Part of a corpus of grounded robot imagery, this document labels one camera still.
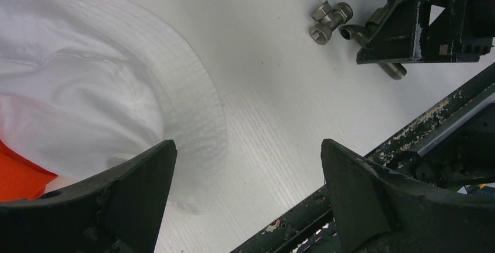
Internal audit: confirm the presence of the white bucket hat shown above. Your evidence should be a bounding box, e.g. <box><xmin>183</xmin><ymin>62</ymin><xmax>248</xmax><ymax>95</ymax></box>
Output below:
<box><xmin>1</xmin><ymin>0</ymin><xmax>227</xmax><ymax>214</ymax></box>

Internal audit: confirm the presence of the silver angle valve fitting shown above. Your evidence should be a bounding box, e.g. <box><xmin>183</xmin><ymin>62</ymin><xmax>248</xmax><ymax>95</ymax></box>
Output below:
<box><xmin>309</xmin><ymin>1</ymin><xmax>353</xmax><ymax>46</ymax></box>

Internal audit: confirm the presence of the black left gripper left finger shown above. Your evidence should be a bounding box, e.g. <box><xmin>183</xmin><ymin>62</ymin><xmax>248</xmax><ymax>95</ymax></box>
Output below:
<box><xmin>1</xmin><ymin>140</ymin><xmax>177</xmax><ymax>252</ymax></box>

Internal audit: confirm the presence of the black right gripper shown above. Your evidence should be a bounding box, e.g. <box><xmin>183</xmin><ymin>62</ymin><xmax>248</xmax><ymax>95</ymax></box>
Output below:
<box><xmin>356</xmin><ymin>0</ymin><xmax>494</xmax><ymax>64</ymax></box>

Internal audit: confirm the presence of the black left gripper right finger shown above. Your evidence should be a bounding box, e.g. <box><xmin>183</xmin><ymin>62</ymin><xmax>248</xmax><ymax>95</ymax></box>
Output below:
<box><xmin>320</xmin><ymin>139</ymin><xmax>494</xmax><ymax>252</ymax></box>

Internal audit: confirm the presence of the orange cloth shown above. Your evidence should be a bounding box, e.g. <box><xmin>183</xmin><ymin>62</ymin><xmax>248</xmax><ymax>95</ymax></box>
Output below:
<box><xmin>1</xmin><ymin>143</ymin><xmax>58</xmax><ymax>202</ymax></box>

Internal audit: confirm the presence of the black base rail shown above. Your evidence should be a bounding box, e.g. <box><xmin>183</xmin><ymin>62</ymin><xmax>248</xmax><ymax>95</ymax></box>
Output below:
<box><xmin>234</xmin><ymin>65</ymin><xmax>494</xmax><ymax>252</ymax></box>

